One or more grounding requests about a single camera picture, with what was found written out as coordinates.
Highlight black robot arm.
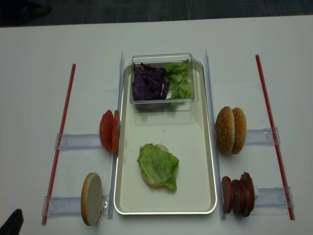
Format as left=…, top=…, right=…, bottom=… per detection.
left=0, top=209, right=24, bottom=235

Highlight green lettuce pieces in container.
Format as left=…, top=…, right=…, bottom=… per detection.
left=165, top=60, right=192, bottom=99

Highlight lettuce leaf on bun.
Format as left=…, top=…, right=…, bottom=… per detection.
left=136, top=143, right=179, bottom=192

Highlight dark red meat patty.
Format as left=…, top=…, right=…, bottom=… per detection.
left=222, top=176, right=234, bottom=213

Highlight stack of meat slices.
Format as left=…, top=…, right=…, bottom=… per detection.
left=232, top=172, right=255, bottom=217

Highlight bottom bun on tray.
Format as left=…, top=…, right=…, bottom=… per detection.
left=138, top=143, right=178, bottom=189

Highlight clear plastic container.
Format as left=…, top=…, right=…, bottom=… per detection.
left=130, top=53, right=198, bottom=112

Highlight purple cabbage shreds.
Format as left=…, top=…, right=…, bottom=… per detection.
left=132, top=63, right=170, bottom=101

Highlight white metal tray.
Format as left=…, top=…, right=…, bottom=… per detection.
left=114, top=61, right=217, bottom=215

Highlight sesame bun top left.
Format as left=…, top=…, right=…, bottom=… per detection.
left=215, top=106, right=235, bottom=154

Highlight sesame bun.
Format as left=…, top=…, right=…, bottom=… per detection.
left=215, top=106, right=235, bottom=154
left=231, top=107, right=247, bottom=154

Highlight sesame bun top right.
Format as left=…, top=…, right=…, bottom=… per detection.
left=231, top=107, right=247, bottom=154

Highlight upper left clear holder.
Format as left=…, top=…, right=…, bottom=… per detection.
left=54, top=134, right=102, bottom=150

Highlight clear holder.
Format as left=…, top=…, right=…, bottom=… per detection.
left=245, top=128, right=280, bottom=146
left=42, top=196, right=82, bottom=218
left=250, top=185, right=294, bottom=216
left=54, top=134, right=102, bottom=150

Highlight left red strip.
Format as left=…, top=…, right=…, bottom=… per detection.
left=42, top=64, right=76, bottom=226

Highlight red strip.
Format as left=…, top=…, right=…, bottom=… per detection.
left=255, top=54, right=295, bottom=220
left=42, top=64, right=76, bottom=226

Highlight bun half standing left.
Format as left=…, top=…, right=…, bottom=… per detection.
left=81, top=173, right=102, bottom=226

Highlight upper right clear holder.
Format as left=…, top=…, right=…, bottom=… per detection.
left=245, top=128, right=280, bottom=146

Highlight lower left clear holder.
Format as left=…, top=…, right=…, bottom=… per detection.
left=42, top=196, right=82, bottom=218

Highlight right red strip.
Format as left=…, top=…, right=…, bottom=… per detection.
left=255, top=54, right=295, bottom=220

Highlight lower right clear holder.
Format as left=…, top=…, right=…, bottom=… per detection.
left=250, top=185, right=294, bottom=216

